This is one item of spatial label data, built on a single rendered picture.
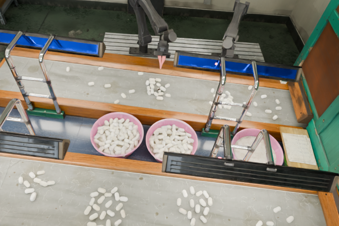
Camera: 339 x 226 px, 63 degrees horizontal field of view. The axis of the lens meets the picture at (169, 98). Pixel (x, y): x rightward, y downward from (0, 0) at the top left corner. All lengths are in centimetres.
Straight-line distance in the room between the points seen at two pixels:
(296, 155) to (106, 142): 96
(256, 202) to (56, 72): 132
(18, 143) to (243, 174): 79
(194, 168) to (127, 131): 58
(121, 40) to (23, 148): 125
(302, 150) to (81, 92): 124
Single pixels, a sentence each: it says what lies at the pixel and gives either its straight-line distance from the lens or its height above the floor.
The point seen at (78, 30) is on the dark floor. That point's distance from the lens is 341.
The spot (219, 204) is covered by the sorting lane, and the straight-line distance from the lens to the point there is 134.
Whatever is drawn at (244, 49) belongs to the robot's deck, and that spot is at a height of 67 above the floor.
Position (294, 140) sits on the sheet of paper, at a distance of 161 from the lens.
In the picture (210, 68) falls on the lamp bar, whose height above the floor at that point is 106.
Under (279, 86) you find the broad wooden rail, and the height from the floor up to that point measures 76.
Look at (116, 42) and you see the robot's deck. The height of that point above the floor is 66.
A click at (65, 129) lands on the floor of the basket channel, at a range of 160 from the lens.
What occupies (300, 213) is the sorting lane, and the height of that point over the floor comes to 74.
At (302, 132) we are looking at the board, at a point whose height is 78.
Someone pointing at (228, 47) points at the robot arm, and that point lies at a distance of 164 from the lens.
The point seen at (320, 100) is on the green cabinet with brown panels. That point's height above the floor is 93.
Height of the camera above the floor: 196
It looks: 49 degrees down
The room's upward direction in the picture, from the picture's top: 8 degrees clockwise
